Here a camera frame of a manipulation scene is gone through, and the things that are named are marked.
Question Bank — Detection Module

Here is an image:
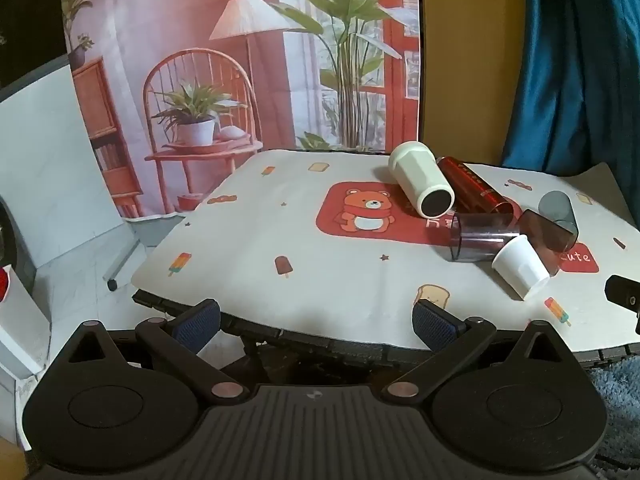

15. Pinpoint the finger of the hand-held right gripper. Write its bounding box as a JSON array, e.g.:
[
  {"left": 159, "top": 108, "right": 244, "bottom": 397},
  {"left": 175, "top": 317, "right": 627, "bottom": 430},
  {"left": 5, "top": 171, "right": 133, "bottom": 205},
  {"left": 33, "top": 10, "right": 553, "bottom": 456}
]
[{"left": 604, "top": 274, "right": 640, "bottom": 336}]

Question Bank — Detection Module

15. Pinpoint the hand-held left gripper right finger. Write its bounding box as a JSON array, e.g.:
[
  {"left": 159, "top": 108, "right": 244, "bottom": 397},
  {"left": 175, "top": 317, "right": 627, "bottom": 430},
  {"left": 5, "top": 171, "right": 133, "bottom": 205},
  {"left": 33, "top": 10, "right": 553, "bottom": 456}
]
[{"left": 381, "top": 299, "right": 584, "bottom": 405}]

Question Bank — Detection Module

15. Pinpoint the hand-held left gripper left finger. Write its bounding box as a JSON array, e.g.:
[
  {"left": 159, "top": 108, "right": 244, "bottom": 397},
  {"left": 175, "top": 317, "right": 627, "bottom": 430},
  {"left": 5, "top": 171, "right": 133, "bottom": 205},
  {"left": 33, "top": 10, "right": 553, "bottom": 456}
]
[{"left": 48, "top": 299, "right": 251, "bottom": 404}]

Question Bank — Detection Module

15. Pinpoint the purple transparent cup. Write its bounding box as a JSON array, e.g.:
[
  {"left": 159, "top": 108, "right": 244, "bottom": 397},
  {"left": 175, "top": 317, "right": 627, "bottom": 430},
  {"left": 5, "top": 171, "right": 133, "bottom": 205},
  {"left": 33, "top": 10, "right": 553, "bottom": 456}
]
[{"left": 448, "top": 212, "right": 521, "bottom": 264}]

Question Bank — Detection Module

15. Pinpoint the brown transparent cup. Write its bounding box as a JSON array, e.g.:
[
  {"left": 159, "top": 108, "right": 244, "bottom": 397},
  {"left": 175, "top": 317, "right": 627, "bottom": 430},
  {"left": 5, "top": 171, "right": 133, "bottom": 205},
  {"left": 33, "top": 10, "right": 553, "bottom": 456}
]
[{"left": 517, "top": 208, "right": 580, "bottom": 276}]

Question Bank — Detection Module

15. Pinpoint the small white cup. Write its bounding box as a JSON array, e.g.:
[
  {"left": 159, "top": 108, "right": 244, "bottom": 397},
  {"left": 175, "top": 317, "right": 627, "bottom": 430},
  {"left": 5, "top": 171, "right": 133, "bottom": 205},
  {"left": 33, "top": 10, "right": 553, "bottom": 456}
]
[{"left": 492, "top": 234, "right": 551, "bottom": 302}]

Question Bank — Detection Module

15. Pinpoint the grey transparent cup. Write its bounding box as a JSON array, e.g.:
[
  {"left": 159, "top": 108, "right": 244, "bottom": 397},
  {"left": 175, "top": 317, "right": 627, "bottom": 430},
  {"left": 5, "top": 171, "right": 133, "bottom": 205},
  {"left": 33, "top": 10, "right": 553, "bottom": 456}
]
[{"left": 538, "top": 190, "right": 577, "bottom": 231}]

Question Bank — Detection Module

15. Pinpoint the dark red cup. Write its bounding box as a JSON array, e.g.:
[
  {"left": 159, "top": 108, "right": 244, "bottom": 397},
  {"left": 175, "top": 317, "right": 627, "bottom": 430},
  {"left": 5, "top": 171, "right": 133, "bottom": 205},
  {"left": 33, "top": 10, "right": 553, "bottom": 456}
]
[{"left": 436, "top": 156, "right": 516, "bottom": 217}]

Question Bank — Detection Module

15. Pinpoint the tall cream cup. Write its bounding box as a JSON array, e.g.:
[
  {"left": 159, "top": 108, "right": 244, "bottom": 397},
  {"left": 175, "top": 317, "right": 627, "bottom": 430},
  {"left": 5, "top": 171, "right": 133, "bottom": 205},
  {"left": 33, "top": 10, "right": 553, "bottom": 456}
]
[{"left": 388, "top": 141, "right": 456, "bottom": 219}]

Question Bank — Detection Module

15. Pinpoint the metal leg with caster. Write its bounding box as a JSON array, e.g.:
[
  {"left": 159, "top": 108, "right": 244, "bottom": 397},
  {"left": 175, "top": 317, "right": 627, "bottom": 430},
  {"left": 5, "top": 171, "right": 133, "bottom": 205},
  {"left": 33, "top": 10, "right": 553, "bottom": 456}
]
[{"left": 102, "top": 239, "right": 142, "bottom": 291}]

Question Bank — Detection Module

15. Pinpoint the blue shaggy rug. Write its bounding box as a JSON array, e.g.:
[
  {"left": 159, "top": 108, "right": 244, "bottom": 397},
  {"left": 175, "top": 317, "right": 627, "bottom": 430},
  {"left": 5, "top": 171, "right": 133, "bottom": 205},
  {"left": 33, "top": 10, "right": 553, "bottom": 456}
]
[{"left": 585, "top": 355, "right": 640, "bottom": 472}]

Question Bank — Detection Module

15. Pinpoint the black folding table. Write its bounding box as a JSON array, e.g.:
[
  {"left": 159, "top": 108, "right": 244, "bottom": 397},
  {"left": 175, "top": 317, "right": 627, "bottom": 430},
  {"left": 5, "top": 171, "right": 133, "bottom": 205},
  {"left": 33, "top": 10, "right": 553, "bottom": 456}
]
[{"left": 132, "top": 287, "right": 640, "bottom": 386}]

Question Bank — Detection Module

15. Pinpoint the bear print tablecloth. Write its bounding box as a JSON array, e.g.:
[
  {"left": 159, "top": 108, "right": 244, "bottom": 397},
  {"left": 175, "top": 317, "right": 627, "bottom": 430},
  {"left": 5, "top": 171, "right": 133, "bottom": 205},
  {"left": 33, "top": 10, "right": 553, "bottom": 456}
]
[{"left": 131, "top": 149, "right": 640, "bottom": 356}]

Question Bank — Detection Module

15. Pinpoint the white box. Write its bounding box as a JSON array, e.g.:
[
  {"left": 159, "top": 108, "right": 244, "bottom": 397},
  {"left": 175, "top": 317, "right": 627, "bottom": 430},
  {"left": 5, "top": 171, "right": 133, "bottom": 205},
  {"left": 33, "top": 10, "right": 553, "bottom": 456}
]
[{"left": 0, "top": 262, "right": 52, "bottom": 382}]

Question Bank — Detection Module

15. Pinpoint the blue curtain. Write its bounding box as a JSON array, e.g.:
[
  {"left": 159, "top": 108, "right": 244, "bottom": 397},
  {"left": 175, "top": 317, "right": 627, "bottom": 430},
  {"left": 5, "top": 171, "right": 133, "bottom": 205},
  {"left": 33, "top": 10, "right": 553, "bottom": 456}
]
[{"left": 502, "top": 0, "right": 640, "bottom": 177}]

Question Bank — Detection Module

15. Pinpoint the printed room backdrop cloth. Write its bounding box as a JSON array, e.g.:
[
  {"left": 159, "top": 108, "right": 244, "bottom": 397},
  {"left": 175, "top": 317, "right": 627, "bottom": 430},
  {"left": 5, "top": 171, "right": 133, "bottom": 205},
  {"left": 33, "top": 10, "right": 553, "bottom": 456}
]
[{"left": 60, "top": 0, "right": 421, "bottom": 221}]

